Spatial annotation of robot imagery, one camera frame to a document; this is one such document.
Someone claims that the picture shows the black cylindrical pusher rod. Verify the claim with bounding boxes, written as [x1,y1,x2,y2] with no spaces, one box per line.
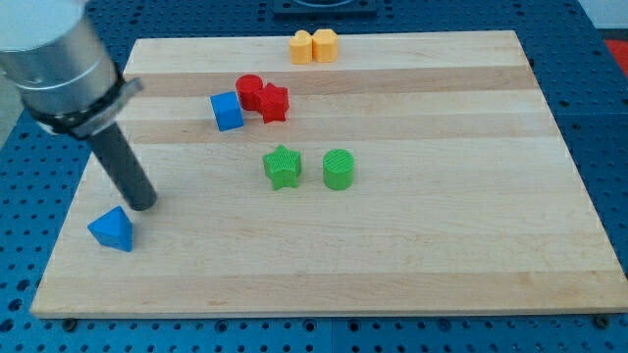
[87,123,157,211]

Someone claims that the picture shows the blue triangle block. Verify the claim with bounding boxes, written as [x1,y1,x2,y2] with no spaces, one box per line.
[87,206,133,252]

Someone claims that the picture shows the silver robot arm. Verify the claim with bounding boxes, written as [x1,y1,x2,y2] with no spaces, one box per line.
[1,0,157,211]

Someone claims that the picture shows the wooden board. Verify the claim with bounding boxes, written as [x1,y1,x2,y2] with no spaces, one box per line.
[30,30,627,319]

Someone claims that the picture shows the blue cube block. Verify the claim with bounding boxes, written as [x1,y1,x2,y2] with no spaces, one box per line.
[210,91,244,131]

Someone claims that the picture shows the red cylinder block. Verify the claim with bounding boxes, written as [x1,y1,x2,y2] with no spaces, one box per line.
[235,75,263,111]

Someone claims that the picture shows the green star block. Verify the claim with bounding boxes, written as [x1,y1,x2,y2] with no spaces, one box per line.
[262,144,302,190]

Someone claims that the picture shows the red star block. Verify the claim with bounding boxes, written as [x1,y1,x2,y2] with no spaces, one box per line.
[254,83,289,124]

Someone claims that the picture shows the green cylinder block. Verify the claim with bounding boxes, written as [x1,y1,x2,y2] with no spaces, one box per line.
[323,149,354,190]

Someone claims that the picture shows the yellow heart block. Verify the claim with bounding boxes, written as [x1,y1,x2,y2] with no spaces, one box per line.
[288,29,313,65]

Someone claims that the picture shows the yellow hexagon block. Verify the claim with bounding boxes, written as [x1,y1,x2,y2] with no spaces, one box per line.
[312,28,339,63]

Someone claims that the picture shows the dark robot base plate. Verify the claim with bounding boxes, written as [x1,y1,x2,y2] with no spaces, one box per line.
[269,0,378,17]

